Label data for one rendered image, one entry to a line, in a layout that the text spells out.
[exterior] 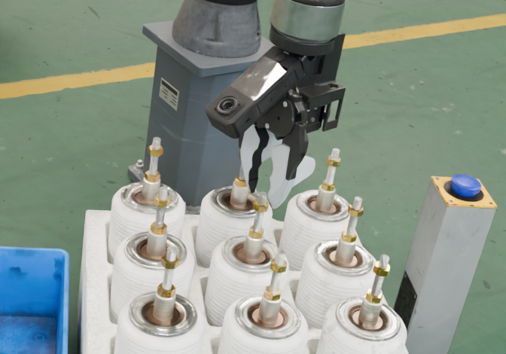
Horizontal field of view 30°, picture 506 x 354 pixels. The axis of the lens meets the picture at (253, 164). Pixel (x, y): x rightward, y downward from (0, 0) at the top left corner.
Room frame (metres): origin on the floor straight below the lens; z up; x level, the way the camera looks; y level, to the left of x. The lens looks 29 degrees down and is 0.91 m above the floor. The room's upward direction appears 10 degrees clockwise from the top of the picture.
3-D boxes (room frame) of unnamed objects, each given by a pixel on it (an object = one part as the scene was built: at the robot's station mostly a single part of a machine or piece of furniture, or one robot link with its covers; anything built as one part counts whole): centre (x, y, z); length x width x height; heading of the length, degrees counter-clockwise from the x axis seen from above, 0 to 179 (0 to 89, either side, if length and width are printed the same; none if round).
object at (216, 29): (1.50, 0.10, 0.35); 0.15 x 0.15 x 0.10
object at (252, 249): (0.96, -0.02, 0.26); 0.02 x 0.02 x 0.03
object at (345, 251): (0.99, -0.13, 0.26); 0.02 x 0.02 x 0.03
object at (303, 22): (0.97, -0.03, 0.56); 0.08 x 0.08 x 0.05
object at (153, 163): (1.04, 0.12, 0.30); 0.01 x 0.01 x 0.08
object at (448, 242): (1.10, -0.28, 0.16); 0.07 x 0.07 x 0.31; 14
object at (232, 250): (0.96, -0.02, 0.25); 0.08 x 0.08 x 0.01
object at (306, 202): (1.10, -0.10, 0.25); 0.08 x 0.08 x 0.01
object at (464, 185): (1.10, -0.28, 0.32); 0.04 x 0.04 x 0.02
